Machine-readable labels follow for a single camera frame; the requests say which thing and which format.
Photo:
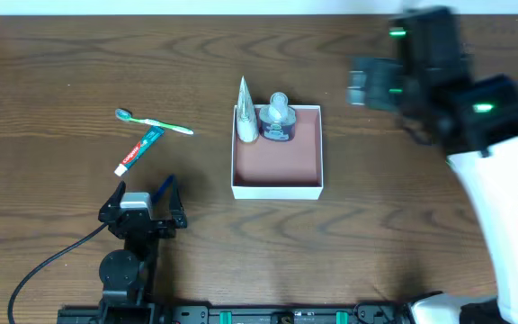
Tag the blue disposable razor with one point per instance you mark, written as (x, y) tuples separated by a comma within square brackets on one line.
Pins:
[(155, 197)]

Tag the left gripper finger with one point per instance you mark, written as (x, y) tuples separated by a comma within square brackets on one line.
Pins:
[(175, 204), (114, 201)]

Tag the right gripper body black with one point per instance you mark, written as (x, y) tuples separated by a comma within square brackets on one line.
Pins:
[(371, 82)]

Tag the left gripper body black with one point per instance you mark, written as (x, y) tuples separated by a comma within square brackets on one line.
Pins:
[(139, 226)]

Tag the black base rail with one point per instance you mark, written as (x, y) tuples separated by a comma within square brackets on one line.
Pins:
[(364, 313)]

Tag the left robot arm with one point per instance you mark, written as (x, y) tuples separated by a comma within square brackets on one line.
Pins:
[(128, 274)]

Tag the blue clear bottle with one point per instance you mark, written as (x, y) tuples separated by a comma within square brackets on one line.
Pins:
[(278, 119)]

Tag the Colgate toothpaste tube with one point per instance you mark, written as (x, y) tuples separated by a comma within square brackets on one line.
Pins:
[(149, 138)]

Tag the green toothbrush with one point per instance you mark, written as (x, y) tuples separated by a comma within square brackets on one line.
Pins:
[(126, 116)]

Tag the white cream tube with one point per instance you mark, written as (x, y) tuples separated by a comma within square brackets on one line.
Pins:
[(246, 123)]

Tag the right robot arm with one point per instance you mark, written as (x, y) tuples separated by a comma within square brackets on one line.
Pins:
[(475, 124)]

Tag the white box with pink interior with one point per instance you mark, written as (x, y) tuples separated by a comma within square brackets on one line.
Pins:
[(290, 170)]

